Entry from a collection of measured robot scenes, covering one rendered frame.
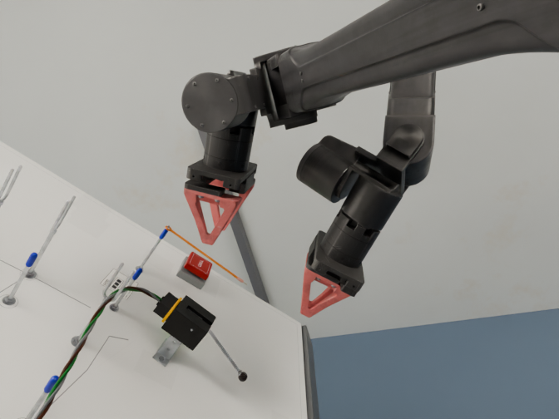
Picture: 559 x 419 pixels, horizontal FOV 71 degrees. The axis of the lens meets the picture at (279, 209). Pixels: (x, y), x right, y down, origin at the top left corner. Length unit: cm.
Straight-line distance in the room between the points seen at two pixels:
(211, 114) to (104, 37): 151
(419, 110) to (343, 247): 19
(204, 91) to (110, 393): 39
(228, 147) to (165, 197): 149
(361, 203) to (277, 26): 126
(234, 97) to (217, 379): 45
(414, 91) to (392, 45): 27
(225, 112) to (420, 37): 21
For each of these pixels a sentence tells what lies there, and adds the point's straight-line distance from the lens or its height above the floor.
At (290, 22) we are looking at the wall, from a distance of 165.
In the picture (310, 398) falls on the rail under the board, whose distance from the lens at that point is 79.
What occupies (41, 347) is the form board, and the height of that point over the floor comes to 120.
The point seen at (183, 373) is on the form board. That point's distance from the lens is 65.
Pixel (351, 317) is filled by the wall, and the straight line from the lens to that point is 214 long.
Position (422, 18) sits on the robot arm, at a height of 144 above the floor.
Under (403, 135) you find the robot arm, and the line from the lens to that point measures 47.
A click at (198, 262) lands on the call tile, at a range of 79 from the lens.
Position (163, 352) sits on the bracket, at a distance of 64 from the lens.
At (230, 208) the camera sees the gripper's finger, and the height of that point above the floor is 129.
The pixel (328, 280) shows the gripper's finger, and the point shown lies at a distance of 50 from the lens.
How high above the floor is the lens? 145
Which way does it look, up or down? 22 degrees down
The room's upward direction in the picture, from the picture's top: 16 degrees counter-clockwise
